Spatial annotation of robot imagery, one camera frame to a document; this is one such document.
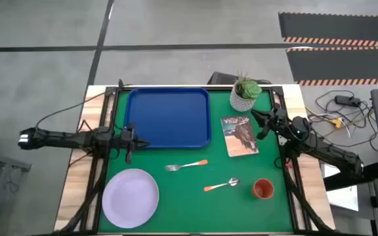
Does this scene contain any black hazard-striped floor mat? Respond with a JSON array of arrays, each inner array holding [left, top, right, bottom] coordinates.
[[278, 12, 378, 49], [286, 46, 378, 87]]

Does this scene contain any black power adapter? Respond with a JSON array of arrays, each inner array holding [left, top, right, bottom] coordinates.
[[335, 94, 362, 108]]

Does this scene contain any lilac plastic plate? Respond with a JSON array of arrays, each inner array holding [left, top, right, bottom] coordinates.
[[102, 168, 160, 229]]

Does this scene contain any black floor cable tangle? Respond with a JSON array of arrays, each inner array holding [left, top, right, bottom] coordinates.
[[305, 89, 378, 153]]

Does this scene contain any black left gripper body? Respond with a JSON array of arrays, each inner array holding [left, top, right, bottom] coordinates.
[[118, 121, 138, 165]]

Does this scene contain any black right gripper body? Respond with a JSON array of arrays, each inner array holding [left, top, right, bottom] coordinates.
[[257, 103, 290, 140]]

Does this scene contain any paperback book with horse cover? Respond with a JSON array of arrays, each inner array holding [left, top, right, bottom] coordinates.
[[220, 115, 260, 158]]

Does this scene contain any green table mat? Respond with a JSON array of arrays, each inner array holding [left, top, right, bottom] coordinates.
[[98, 88, 295, 233]]

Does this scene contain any metal fork orange handle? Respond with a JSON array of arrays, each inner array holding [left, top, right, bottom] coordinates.
[[165, 159, 209, 172]]

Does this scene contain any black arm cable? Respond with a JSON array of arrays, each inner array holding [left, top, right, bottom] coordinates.
[[35, 78, 134, 130]]

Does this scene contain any succulent in white pot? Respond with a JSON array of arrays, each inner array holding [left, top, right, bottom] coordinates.
[[229, 70, 263, 113]]

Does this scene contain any white paper sheet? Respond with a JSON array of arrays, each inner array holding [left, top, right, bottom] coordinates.
[[320, 163, 360, 212]]

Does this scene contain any blue plastic tray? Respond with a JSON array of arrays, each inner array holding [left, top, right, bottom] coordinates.
[[124, 87, 212, 150]]

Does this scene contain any black box behind table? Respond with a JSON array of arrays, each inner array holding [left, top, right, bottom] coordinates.
[[207, 71, 272, 86]]

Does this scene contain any orange plastic cup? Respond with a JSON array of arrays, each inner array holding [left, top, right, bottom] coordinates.
[[251, 178, 275, 200]]

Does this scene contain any yellow plug connector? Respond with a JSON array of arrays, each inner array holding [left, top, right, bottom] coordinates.
[[329, 117, 344, 130]]

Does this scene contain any metal spoon orange handle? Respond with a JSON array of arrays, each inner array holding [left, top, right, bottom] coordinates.
[[203, 178, 242, 193]]

